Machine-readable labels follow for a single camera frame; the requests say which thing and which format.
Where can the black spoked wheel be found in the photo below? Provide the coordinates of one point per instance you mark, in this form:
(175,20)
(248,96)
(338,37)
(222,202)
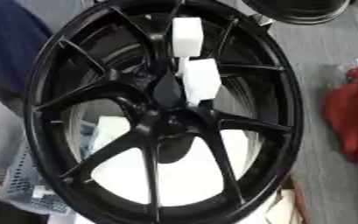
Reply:
(135,131)

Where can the person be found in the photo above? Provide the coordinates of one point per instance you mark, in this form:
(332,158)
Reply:
(8,46)

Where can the red cloth bundle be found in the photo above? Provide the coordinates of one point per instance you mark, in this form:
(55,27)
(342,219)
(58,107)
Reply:
(352,113)

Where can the pale perforated basket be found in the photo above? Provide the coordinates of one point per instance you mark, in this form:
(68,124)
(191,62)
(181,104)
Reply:
(26,180)

